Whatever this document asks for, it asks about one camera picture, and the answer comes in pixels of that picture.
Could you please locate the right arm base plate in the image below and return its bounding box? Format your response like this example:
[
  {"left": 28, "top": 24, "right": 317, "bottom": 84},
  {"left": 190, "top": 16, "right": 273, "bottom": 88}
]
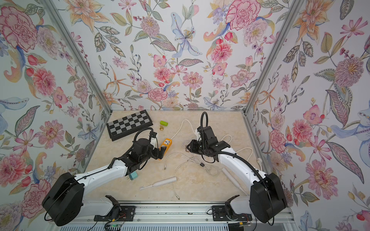
[{"left": 211, "top": 195, "right": 253, "bottom": 222}]

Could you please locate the teal usb wall charger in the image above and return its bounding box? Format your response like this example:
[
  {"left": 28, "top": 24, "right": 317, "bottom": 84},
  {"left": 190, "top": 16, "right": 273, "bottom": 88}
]
[{"left": 128, "top": 171, "right": 138, "bottom": 181}]

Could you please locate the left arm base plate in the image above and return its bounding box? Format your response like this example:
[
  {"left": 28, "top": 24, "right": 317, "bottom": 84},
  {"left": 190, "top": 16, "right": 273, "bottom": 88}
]
[{"left": 93, "top": 195, "right": 136, "bottom": 222}]

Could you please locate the green cylinder block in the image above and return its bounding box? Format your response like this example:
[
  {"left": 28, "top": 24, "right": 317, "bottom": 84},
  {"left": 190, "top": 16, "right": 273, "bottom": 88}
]
[{"left": 160, "top": 121, "right": 168, "bottom": 127}]

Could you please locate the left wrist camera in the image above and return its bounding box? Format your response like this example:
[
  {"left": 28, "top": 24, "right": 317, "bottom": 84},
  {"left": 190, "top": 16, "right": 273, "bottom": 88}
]
[{"left": 149, "top": 131, "right": 159, "bottom": 148}]

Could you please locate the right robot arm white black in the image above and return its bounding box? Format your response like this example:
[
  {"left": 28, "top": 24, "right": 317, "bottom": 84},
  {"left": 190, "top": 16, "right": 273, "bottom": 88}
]
[{"left": 187, "top": 112, "right": 288, "bottom": 225}]

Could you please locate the orange power strip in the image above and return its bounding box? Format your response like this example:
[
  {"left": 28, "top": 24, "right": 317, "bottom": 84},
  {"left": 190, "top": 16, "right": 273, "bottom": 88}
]
[{"left": 161, "top": 138, "right": 172, "bottom": 154}]

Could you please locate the white electric toothbrush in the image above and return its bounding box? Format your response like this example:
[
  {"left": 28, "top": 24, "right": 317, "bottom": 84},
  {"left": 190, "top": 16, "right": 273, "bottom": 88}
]
[
  {"left": 139, "top": 177, "right": 177, "bottom": 190},
  {"left": 222, "top": 168, "right": 248, "bottom": 195}
]

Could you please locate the black white folding chessboard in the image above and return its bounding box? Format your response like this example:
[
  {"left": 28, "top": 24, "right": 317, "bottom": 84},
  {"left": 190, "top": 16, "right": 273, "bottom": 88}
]
[{"left": 106, "top": 110, "right": 153, "bottom": 141}]

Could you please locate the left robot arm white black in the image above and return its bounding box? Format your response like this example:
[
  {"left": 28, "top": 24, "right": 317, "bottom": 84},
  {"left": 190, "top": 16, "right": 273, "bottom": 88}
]
[{"left": 41, "top": 128, "right": 167, "bottom": 227}]

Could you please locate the aluminium front rail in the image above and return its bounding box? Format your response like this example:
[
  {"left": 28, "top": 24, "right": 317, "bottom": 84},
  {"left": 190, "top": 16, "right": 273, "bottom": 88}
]
[{"left": 46, "top": 202, "right": 295, "bottom": 226}]

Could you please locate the white power strip cord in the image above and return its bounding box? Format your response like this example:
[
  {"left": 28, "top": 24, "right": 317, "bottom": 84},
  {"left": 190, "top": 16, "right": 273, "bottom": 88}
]
[{"left": 170, "top": 118, "right": 262, "bottom": 171}]

